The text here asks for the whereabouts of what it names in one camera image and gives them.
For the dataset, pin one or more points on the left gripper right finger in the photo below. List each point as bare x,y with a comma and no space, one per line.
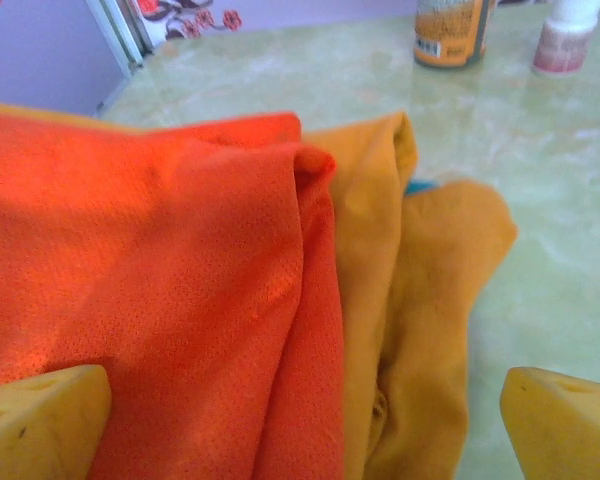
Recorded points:
565,430

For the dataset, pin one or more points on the orange-capped bottle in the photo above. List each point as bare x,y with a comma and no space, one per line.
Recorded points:
450,35

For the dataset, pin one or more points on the small white bottle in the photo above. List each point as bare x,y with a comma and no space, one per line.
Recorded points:
565,42

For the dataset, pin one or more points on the yellow t-shirt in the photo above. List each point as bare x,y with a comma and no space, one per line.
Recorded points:
430,300

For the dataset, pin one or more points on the orange t-shirt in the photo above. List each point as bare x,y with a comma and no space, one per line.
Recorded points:
155,280

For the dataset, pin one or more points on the blue cloth item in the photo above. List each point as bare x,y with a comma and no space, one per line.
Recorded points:
420,186

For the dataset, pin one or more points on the aluminium frame post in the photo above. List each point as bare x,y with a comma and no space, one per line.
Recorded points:
122,35

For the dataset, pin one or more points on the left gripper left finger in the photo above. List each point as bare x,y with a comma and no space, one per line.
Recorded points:
40,430

